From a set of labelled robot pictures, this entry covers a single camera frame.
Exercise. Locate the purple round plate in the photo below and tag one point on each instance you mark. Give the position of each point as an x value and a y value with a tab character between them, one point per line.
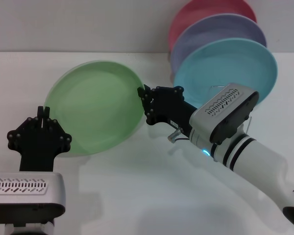
210	31

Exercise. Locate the red round plate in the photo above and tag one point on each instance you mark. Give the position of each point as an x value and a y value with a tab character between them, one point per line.
198	12

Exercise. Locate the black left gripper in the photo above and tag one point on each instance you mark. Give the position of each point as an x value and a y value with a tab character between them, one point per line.
38	151

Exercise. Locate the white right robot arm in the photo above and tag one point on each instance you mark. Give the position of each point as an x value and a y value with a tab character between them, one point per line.
259	161

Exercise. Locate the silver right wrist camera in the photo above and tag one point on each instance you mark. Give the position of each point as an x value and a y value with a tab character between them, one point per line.
220	109

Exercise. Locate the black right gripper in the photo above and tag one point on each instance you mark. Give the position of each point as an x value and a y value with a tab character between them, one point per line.
170	109

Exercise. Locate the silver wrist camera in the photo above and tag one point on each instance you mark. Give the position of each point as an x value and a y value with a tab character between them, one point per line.
22	193
220	109

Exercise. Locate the green round plate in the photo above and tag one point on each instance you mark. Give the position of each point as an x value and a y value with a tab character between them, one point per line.
95	107

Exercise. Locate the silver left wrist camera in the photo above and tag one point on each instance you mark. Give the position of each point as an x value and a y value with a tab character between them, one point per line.
22	193

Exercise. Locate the light blue round plate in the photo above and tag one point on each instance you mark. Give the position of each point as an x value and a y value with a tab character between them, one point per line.
225	63

